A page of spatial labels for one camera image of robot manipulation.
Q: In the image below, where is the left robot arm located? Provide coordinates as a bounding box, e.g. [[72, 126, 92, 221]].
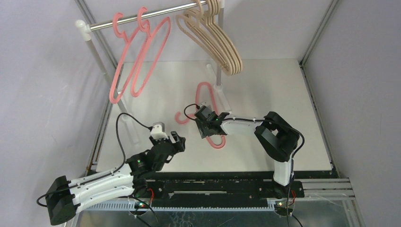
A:
[[44, 131, 186, 226]]

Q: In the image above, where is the left black cable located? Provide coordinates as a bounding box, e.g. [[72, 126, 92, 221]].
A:
[[36, 113, 153, 208]]

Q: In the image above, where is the aluminium frame post right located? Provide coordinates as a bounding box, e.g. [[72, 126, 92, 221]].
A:
[[299, 0, 341, 68]]

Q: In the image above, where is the aluminium frame post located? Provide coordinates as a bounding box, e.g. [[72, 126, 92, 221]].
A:
[[299, 0, 341, 68], [75, 0, 118, 69]]

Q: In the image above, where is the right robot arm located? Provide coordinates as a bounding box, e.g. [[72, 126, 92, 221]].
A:
[[194, 105, 305, 197]]

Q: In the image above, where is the beige hanger large hook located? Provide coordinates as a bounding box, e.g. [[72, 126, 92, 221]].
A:
[[175, 0, 229, 76]]

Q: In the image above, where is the pink hanger top hook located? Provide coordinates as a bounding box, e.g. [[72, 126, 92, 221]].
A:
[[109, 7, 151, 104]]

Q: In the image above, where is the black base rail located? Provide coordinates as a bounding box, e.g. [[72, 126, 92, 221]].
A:
[[133, 171, 305, 209]]

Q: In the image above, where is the aluminium frame post left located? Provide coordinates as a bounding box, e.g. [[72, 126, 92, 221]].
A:
[[75, 0, 118, 69]]

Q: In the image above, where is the pink hanger long bar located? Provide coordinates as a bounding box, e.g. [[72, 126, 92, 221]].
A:
[[174, 82, 227, 150]]

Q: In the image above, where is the white clothes rack frame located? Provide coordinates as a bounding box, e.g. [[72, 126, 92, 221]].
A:
[[74, 0, 234, 146]]

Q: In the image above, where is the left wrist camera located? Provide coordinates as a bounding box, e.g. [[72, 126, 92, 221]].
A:
[[150, 122, 168, 140]]

